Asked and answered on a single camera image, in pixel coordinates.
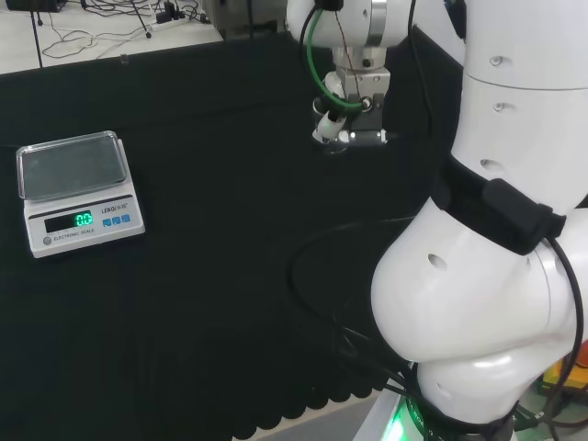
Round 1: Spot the electronic balance with steel pan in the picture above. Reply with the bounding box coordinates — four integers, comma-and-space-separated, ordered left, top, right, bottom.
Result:
16, 130, 146, 259

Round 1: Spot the white power strip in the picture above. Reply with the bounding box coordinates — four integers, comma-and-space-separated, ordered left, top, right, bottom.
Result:
145, 18, 187, 34

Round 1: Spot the black cable looping over cloth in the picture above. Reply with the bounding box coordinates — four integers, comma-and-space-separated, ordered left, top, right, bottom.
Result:
286, 215, 422, 399

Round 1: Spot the grey cabinet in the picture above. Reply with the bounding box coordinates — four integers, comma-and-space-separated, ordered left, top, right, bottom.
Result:
217, 0, 291, 43

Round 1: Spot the green cable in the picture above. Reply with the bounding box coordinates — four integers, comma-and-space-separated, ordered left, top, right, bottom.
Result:
300, 7, 367, 112

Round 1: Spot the black bench cloth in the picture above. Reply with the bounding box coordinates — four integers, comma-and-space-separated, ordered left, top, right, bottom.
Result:
0, 23, 466, 441

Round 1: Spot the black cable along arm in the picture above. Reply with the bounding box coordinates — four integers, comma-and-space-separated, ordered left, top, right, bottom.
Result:
545, 232, 582, 419

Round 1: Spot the black tripod leg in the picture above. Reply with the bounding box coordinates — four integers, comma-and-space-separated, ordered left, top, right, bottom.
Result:
128, 0, 153, 39

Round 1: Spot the yellow stop button box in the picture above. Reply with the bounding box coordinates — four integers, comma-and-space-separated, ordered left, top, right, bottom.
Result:
539, 338, 588, 417

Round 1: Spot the black stand pole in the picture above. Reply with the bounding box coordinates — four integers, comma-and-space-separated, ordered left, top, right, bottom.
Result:
29, 0, 44, 70

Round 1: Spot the thin red wire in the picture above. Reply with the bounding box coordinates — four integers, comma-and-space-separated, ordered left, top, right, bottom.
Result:
332, 7, 358, 75

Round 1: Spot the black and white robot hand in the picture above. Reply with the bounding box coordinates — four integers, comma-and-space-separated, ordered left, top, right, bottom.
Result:
311, 67, 400, 157

